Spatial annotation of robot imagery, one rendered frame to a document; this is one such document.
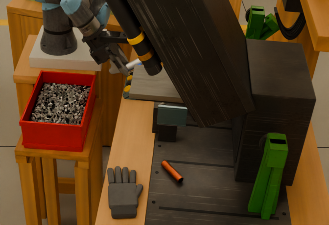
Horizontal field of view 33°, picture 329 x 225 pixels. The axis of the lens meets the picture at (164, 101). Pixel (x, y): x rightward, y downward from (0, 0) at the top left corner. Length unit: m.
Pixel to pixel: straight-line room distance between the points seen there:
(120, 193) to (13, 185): 1.42
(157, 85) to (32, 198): 0.72
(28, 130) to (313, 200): 0.96
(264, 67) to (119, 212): 0.59
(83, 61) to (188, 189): 0.79
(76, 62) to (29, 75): 0.19
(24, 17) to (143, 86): 1.31
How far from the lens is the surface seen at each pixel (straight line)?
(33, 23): 2.90
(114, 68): 2.08
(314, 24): 1.29
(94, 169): 2.39
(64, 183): 2.66
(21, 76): 2.27
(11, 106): 3.52
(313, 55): 2.07
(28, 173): 2.07
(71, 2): 1.97
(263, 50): 1.74
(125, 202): 1.63
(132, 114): 1.97
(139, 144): 1.85
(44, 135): 1.95
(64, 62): 2.27
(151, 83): 1.72
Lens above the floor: 2.12
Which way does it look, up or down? 37 degrees down
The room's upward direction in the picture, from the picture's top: 4 degrees clockwise
